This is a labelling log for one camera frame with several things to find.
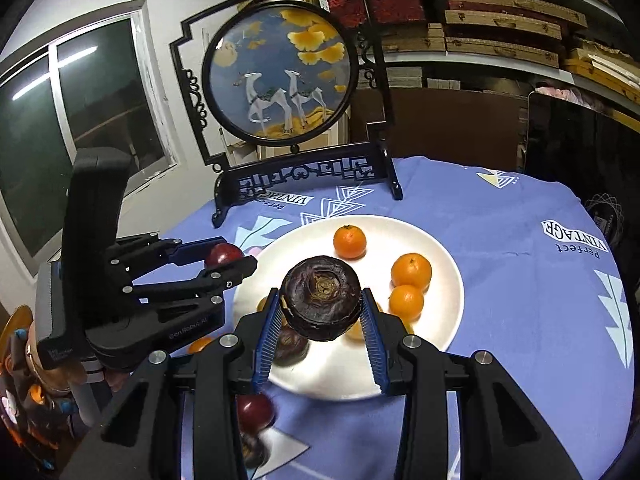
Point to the dark red box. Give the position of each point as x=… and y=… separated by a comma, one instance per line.
x=400, y=2

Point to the brown cardboard sheet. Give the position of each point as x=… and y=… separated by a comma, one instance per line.
x=450, y=125

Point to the white round plate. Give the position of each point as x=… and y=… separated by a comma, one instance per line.
x=330, y=370

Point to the pink cloth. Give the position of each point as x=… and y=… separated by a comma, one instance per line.
x=570, y=96

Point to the dark printed cloth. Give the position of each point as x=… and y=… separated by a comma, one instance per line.
x=20, y=410

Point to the shelf of wooden boxes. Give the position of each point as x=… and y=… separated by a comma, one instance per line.
x=500, y=25

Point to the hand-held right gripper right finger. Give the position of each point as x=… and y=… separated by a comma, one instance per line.
x=372, y=345

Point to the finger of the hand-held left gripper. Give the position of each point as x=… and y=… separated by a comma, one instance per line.
x=192, y=251
x=225, y=280

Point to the round deer screen on stand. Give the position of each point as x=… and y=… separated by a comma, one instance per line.
x=280, y=75

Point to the orange mandarin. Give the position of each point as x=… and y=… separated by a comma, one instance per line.
x=356, y=333
x=406, y=302
x=411, y=271
x=262, y=304
x=200, y=345
x=350, y=241

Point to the window with white frame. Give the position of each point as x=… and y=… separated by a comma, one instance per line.
x=100, y=100

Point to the person's left hand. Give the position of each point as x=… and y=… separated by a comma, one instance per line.
x=50, y=377

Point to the dark brown round fruit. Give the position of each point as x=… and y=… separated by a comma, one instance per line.
x=320, y=305
x=291, y=346

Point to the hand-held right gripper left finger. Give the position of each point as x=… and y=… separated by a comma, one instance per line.
x=265, y=345

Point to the dark red plum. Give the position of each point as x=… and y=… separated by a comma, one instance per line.
x=223, y=253
x=255, y=411

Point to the white metal shelf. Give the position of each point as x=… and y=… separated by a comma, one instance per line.
x=450, y=56

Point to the black office chair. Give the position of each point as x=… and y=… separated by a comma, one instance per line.
x=575, y=150

